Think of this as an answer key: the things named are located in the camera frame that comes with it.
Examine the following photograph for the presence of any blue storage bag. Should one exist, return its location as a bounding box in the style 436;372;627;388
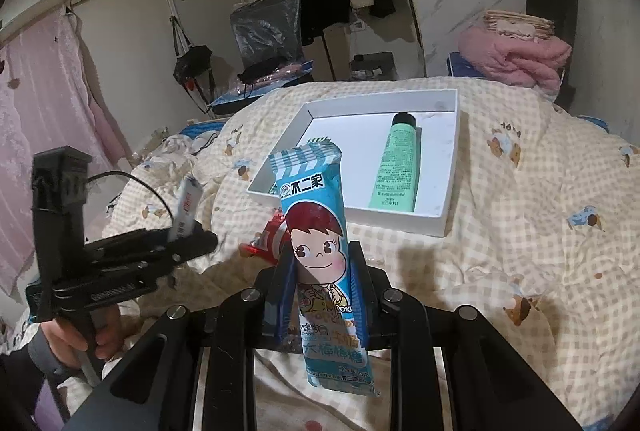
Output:
207;61;316;117

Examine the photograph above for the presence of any grey transparent plastic bag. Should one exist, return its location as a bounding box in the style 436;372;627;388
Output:
230;0;302;67

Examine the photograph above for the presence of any person's left hand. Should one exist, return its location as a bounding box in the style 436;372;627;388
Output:
42;303;123;369

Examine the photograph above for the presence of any black handbag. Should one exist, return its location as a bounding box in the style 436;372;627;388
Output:
172;16;216;112

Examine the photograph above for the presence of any black cable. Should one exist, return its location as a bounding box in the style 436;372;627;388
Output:
85;171;176;224

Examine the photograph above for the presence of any red snack packet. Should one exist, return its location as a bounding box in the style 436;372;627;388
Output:
250;208;288;267

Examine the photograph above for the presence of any black and white carton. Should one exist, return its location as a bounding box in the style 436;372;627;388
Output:
167;176;202;243

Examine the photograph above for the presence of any pink curtain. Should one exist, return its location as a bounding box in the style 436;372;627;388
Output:
0;6;126;292

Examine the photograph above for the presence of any black box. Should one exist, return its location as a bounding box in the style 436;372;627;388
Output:
350;52;396;79

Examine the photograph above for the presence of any white shallow cardboard box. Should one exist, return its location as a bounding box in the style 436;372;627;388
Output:
246;88;460;238

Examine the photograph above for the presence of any folded pink blanket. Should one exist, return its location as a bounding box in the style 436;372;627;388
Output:
459;25;573;92

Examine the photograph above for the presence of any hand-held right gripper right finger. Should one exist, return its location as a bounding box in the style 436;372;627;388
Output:
350;241;583;431

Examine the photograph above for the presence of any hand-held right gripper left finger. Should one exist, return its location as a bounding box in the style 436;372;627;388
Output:
75;251;301;431

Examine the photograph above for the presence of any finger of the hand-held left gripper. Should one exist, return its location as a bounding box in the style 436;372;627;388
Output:
142;232;219;273
86;226;173;259

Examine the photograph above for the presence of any stack of beige cloths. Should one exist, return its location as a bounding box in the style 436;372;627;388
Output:
482;10;556;41

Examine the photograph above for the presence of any green cream tube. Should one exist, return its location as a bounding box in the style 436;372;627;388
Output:
367;112;420;213

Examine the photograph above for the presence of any person's left forearm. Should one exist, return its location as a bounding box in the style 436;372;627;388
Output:
0;333;71;417

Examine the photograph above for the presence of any blue striped candy packet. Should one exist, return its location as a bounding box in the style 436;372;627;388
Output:
267;136;381;398

